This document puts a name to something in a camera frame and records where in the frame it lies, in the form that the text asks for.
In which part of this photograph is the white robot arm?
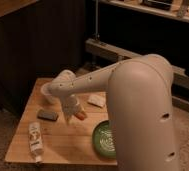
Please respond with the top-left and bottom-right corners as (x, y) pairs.
(48, 54), (180, 171)

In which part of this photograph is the grey metal shelf rail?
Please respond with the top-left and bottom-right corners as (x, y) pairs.
(85, 38), (189, 112)

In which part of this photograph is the white lotion bottle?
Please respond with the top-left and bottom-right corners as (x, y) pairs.
(28, 122), (43, 163)

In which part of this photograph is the upper wooden shelf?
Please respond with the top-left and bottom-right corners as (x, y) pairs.
(100, 0), (189, 23)

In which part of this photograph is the green ribbed bowl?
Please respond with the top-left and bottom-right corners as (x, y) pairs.
(92, 120), (116, 159)

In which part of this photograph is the white plastic cup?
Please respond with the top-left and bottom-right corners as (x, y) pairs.
(40, 83), (57, 104)

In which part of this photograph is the dark grey sponge block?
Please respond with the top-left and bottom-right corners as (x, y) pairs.
(37, 110), (58, 121)

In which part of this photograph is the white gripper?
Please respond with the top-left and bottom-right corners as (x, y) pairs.
(61, 95), (86, 125)

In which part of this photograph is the vertical metal pole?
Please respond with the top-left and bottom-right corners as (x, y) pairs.
(95, 0), (99, 41)

